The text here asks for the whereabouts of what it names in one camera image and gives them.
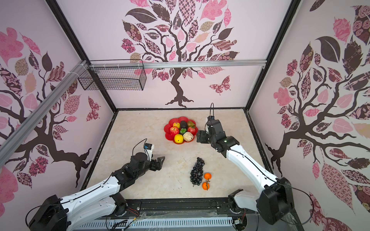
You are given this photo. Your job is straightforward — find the red strawberry with green leaves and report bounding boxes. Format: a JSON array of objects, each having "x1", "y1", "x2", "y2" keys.
[{"x1": 188, "y1": 127, "x2": 197, "y2": 135}]

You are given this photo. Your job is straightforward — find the dark green avocado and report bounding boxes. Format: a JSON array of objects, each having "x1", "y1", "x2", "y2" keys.
[{"x1": 180, "y1": 121, "x2": 188, "y2": 130}]

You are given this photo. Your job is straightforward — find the yellow lemon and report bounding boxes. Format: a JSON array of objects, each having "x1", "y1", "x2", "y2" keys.
[{"x1": 173, "y1": 134, "x2": 184, "y2": 144}]

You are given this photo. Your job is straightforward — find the red pomegranate fruit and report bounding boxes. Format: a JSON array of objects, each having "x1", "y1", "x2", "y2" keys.
[{"x1": 170, "y1": 127, "x2": 180, "y2": 137}]

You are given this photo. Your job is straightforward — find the red flower-shaped fruit bowl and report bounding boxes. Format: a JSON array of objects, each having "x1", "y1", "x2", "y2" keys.
[{"x1": 164, "y1": 116, "x2": 198, "y2": 144}]

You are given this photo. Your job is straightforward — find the orange tangerine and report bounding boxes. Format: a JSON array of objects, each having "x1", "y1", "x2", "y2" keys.
[
  {"x1": 204, "y1": 173, "x2": 212, "y2": 181},
  {"x1": 202, "y1": 182, "x2": 210, "y2": 191}
]

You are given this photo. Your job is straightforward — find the black grape bunch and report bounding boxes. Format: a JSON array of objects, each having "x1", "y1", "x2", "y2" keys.
[{"x1": 189, "y1": 157, "x2": 205, "y2": 186}]

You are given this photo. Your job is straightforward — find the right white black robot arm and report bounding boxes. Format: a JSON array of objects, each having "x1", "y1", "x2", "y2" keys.
[{"x1": 197, "y1": 116, "x2": 295, "y2": 225}]

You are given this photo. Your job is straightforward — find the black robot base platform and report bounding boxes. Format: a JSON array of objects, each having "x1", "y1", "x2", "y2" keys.
[{"x1": 98, "y1": 197, "x2": 266, "y2": 231}]

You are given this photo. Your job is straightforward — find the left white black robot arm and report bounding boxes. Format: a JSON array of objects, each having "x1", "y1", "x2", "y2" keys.
[{"x1": 25, "y1": 152, "x2": 165, "y2": 231}]

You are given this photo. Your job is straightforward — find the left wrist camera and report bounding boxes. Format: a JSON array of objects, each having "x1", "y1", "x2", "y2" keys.
[{"x1": 144, "y1": 142, "x2": 154, "y2": 161}]

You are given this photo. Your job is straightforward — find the white slotted cable duct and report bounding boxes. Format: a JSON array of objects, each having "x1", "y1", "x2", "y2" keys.
[{"x1": 75, "y1": 217, "x2": 234, "y2": 231}]

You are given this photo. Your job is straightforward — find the black wire mesh basket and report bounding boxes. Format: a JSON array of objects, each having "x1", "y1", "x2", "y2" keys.
[{"x1": 78, "y1": 60, "x2": 147, "y2": 91}]

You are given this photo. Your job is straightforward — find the rear aluminium frame rail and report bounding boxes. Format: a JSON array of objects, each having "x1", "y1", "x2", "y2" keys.
[{"x1": 89, "y1": 59, "x2": 267, "y2": 69}]

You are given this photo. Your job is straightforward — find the aluminium frame rail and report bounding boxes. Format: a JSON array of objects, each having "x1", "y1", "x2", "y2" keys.
[
  {"x1": 89, "y1": 59, "x2": 267, "y2": 69},
  {"x1": 1, "y1": 60, "x2": 89, "y2": 166}
]

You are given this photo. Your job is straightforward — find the left aluminium frame rail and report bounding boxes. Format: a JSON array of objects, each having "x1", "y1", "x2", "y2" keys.
[{"x1": 1, "y1": 60, "x2": 89, "y2": 166}]

